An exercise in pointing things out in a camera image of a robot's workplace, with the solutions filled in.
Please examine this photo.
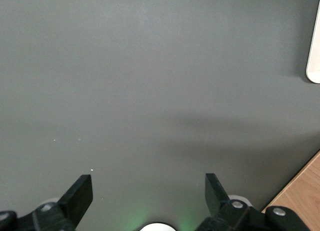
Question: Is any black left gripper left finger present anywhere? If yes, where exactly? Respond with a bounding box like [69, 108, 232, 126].
[0, 174, 94, 231]

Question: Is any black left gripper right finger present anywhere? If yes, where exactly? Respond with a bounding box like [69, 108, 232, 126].
[194, 173, 311, 231]

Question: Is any wooden two-drawer cabinet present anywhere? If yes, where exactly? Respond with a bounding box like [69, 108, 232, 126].
[261, 149, 320, 231]

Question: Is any white rectangular plastic tray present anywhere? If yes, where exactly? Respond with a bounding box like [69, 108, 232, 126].
[305, 0, 320, 85]

